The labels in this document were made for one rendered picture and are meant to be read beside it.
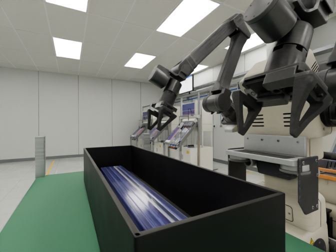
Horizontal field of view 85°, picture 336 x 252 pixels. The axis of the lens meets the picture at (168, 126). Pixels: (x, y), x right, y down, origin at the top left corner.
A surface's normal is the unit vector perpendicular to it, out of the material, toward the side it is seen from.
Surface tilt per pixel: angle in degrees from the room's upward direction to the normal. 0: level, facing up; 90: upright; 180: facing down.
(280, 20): 128
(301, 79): 85
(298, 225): 98
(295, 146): 90
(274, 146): 90
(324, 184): 92
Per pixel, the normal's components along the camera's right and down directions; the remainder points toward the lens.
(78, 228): 0.00, -1.00
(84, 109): 0.47, 0.00
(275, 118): -0.88, 0.15
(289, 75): -0.80, -0.44
